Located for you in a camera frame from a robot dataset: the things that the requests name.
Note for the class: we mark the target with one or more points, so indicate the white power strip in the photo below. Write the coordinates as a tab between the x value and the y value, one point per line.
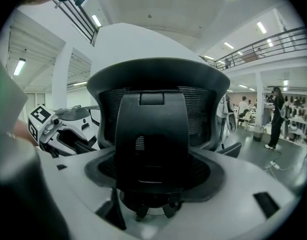
274	164

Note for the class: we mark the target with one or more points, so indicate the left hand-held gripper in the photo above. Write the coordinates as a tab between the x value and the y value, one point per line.
39	119

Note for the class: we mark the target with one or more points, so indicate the ceiling strip light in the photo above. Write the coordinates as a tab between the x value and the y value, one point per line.
96	20
229	45
261	27
19	66

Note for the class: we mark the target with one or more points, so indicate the black office chair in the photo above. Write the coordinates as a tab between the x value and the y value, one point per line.
151	124

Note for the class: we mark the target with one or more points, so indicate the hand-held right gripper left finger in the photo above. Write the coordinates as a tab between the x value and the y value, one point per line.
76	179

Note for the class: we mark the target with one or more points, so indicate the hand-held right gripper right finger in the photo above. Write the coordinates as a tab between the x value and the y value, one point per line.
241	184

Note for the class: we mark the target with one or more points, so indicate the black balcony railing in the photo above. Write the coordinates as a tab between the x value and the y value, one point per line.
78	21
268	46

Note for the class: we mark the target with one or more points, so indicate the person's left forearm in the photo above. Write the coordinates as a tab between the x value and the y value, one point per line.
24	132

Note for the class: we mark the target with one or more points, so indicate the white storage shelf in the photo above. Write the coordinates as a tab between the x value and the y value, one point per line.
297	119

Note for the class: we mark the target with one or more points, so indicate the grey basket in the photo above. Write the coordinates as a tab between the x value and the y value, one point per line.
258	134

